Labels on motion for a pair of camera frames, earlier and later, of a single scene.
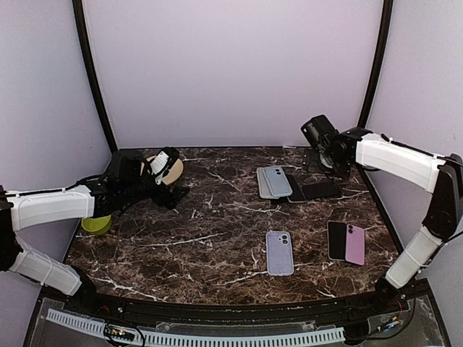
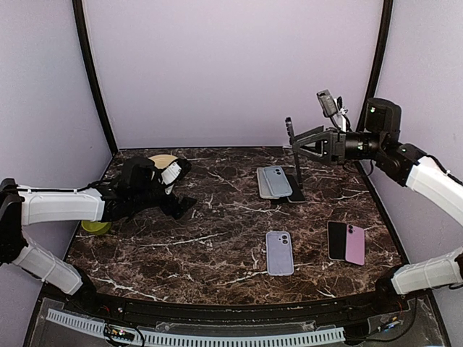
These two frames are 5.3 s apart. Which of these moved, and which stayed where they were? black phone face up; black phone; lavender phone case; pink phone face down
Moved: black phone
Stayed: black phone face up; lavender phone case; pink phone face down
